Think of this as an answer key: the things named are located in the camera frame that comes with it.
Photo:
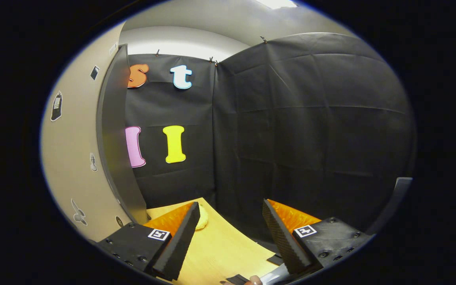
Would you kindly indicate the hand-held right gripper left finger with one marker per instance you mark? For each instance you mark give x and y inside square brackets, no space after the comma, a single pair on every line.
[178,243]

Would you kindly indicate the black table bracket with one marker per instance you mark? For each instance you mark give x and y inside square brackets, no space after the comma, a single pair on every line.
[239,279]
[275,259]

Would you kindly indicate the grey curved bar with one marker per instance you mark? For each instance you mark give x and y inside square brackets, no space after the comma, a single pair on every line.
[394,198]

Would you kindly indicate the black backdrop cloth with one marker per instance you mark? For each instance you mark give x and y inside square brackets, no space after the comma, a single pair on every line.
[311,118]

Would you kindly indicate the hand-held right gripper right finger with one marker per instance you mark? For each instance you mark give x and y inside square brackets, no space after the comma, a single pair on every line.
[283,245]

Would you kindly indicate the yellow soft object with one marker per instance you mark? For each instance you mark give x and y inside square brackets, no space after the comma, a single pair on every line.
[202,217]

